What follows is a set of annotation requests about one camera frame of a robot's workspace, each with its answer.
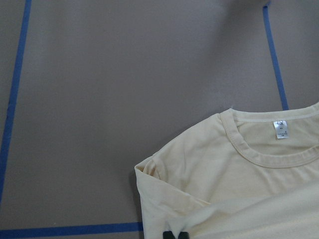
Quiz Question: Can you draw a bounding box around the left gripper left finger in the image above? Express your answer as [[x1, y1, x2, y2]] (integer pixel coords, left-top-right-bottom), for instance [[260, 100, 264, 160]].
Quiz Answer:
[[162, 231, 173, 239]]

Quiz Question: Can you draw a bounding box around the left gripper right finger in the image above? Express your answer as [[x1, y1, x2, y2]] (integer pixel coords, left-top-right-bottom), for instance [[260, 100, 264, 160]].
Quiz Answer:
[[178, 232, 189, 239]]

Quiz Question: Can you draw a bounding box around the cream long-sleeve California shirt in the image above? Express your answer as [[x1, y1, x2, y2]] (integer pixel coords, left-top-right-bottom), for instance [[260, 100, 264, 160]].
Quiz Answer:
[[135, 105, 319, 239]]

